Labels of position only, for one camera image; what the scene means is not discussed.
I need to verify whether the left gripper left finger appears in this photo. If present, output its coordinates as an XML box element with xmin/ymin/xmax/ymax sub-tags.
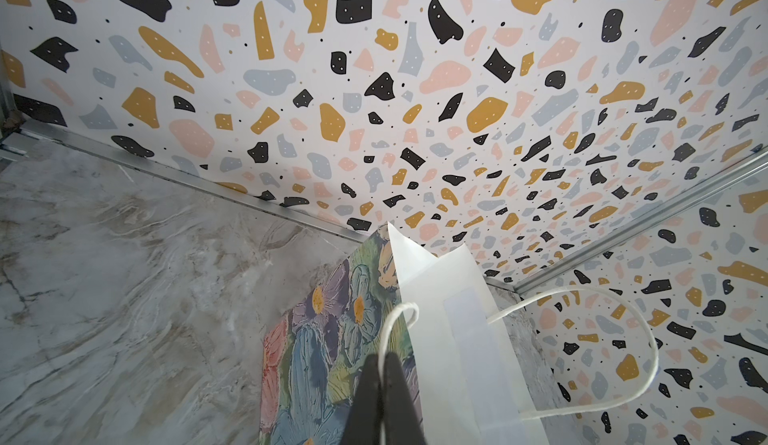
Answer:
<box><xmin>340</xmin><ymin>354</ymin><xmax>383</xmax><ymax>445</ymax></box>

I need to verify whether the floral paper bag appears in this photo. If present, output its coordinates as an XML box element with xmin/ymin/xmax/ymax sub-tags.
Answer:
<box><xmin>259</xmin><ymin>224</ymin><xmax>559</xmax><ymax>444</ymax></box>

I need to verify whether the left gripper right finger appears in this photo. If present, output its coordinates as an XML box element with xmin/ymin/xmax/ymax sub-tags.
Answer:
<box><xmin>381</xmin><ymin>352</ymin><xmax>426</xmax><ymax>445</ymax></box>

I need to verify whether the right corner aluminium post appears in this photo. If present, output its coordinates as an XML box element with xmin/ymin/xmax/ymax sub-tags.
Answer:
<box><xmin>510</xmin><ymin>146</ymin><xmax>767</xmax><ymax>294</ymax></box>

